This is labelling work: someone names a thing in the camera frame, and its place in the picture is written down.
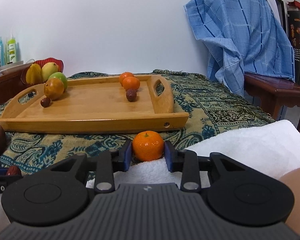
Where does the yellow mango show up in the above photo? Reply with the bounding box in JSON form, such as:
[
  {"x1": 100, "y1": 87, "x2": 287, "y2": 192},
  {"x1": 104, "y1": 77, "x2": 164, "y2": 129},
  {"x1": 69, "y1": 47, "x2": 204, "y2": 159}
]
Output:
[{"x1": 42, "y1": 62, "x2": 59, "y2": 82}]

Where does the small orange mandarin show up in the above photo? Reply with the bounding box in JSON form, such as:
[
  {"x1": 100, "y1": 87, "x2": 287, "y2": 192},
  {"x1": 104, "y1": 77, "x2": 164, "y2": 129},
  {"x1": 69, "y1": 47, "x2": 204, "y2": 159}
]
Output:
[{"x1": 119, "y1": 72, "x2": 134, "y2": 85}]

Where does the medium orange tangerine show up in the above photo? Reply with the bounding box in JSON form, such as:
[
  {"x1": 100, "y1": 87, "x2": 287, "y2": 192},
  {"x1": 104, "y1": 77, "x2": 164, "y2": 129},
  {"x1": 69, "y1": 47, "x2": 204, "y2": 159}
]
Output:
[{"x1": 132, "y1": 131, "x2": 164, "y2": 161}]

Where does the blue plaid cloth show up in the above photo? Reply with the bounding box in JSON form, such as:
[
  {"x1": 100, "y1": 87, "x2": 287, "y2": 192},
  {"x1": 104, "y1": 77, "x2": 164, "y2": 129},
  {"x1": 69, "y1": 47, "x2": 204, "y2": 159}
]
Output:
[{"x1": 185, "y1": 0, "x2": 295, "y2": 96}]

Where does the white towel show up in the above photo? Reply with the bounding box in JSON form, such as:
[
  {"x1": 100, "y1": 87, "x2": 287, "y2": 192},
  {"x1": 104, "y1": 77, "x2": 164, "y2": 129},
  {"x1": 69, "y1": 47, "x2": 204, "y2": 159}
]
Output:
[{"x1": 114, "y1": 120, "x2": 300, "y2": 186}]

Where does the green spray bottle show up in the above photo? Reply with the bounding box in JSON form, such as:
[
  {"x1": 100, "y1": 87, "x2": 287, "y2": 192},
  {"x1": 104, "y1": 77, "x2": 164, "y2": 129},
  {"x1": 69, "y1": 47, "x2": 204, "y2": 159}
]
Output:
[{"x1": 7, "y1": 34, "x2": 17, "y2": 63}]

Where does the wooden sideboard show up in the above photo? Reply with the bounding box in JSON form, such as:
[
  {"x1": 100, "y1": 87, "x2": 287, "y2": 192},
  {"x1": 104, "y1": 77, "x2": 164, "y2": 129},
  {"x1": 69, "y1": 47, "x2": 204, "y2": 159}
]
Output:
[{"x1": 0, "y1": 63, "x2": 31, "y2": 105}]

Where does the bamboo serving tray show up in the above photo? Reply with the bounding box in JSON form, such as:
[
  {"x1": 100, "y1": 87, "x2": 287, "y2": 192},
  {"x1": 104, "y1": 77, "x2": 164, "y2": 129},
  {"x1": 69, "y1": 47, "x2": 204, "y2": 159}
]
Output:
[{"x1": 0, "y1": 75, "x2": 189, "y2": 134}]

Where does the yellow starfruit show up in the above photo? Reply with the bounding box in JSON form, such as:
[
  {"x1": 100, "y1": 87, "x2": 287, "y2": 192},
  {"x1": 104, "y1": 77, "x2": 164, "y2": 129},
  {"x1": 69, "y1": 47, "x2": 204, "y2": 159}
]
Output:
[{"x1": 26, "y1": 63, "x2": 42, "y2": 85}]

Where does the green apple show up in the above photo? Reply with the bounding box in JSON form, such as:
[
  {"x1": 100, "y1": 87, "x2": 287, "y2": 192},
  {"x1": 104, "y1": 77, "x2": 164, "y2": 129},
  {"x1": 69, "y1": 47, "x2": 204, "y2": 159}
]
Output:
[{"x1": 47, "y1": 71, "x2": 69, "y2": 91}]

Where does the red fruit bowl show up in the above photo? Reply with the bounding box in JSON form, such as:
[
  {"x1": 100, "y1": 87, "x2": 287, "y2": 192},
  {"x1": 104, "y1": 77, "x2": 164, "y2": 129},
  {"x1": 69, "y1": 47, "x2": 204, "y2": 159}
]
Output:
[{"x1": 21, "y1": 57, "x2": 64, "y2": 85}]

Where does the large yellow-orange orange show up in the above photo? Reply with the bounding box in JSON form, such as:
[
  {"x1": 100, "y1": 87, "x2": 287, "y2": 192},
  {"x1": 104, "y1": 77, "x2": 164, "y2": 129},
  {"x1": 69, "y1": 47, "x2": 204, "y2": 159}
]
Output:
[{"x1": 44, "y1": 77, "x2": 64, "y2": 101}]

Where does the teal bottle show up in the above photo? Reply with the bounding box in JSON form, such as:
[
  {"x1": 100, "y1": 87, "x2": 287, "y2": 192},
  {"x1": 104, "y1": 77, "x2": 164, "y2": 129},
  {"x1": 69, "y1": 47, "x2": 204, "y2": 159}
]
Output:
[{"x1": 0, "y1": 37, "x2": 5, "y2": 67}]

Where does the dark wooden chair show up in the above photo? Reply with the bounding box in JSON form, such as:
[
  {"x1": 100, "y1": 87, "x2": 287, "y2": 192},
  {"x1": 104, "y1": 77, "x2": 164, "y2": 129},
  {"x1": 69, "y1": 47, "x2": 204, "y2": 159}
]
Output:
[{"x1": 244, "y1": 73, "x2": 300, "y2": 132}]

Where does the red jujube date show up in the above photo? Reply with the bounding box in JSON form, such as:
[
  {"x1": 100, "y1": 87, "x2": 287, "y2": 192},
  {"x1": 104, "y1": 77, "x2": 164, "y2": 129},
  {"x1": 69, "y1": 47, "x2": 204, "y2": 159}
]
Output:
[
  {"x1": 6, "y1": 165, "x2": 22, "y2": 176},
  {"x1": 40, "y1": 98, "x2": 51, "y2": 108},
  {"x1": 126, "y1": 89, "x2": 138, "y2": 102}
]

